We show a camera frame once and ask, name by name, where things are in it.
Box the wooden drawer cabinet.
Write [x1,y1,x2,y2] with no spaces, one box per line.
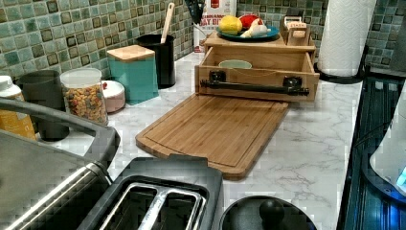
[204,31,317,60]

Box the oat cereal box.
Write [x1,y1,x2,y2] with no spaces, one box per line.
[193,0,237,53]

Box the black pot lid with knob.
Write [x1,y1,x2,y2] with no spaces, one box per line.
[218,195,317,230]

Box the wooden spatula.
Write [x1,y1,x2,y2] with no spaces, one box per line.
[160,3,175,44]

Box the dark teal plate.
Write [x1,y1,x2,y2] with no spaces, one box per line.
[216,25,280,42]

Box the small green bowl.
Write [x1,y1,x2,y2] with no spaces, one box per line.
[218,59,252,69]

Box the stainless toaster oven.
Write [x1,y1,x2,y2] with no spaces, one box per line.
[0,99,121,230]

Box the wooden drawer with black handle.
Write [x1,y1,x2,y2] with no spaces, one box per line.
[195,46,320,102]

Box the wooden tea box holder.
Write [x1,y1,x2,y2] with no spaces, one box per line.
[280,15,310,46]

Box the dark grey cup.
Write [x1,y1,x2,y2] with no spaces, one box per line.
[16,70,70,141]

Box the bottle with white cap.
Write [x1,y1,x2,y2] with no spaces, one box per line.
[0,75,37,141]

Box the black paper towel holder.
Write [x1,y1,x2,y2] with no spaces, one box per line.
[313,44,371,85]

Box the black two-slot toaster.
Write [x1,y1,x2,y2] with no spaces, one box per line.
[77,154,222,230]

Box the small pink white container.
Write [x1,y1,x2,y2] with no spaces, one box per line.
[101,80,125,113]

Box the teal canister with wooden lid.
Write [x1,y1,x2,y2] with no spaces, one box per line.
[107,45,158,104]

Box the black utensil holder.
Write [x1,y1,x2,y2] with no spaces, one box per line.
[136,34,176,89]

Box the bamboo cutting board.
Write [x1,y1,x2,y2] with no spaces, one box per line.
[136,95,289,180]

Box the paper towel roll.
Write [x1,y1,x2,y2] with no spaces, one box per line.
[317,0,377,78]

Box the clear jar with cereal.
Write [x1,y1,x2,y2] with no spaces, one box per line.
[59,68,108,125]

